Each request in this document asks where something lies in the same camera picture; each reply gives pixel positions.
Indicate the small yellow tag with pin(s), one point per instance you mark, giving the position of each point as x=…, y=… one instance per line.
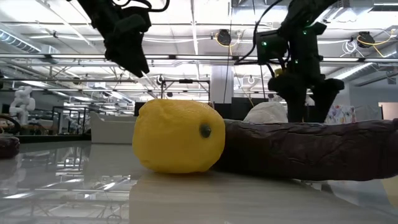
x=278, y=72

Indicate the black partition panel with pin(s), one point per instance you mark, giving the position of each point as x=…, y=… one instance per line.
x=248, y=109
x=140, y=109

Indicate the yellow lemon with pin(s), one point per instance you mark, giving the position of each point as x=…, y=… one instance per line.
x=174, y=137

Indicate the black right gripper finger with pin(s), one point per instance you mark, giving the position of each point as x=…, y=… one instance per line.
x=295, y=99
x=323, y=99

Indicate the white building column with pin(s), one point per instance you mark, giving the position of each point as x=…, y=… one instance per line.
x=221, y=84

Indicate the black metal frame rig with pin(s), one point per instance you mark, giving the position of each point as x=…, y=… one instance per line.
x=186, y=81

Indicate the grey plastic basket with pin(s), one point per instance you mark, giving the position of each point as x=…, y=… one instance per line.
x=112, y=129

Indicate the white garlic bulb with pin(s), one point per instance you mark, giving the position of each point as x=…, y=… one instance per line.
x=264, y=113

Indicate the small purple eggplant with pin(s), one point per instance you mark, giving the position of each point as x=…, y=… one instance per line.
x=8, y=147

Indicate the silver ventilation duct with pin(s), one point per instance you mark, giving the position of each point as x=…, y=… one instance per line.
x=18, y=42

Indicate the beige door panel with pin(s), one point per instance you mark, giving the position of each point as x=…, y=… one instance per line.
x=388, y=110

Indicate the black table frame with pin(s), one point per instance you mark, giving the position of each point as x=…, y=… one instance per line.
x=56, y=138

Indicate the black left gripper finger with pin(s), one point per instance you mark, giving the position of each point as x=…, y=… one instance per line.
x=140, y=65

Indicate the floral patterned cloth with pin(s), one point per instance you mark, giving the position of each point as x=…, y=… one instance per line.
x=340, y=114

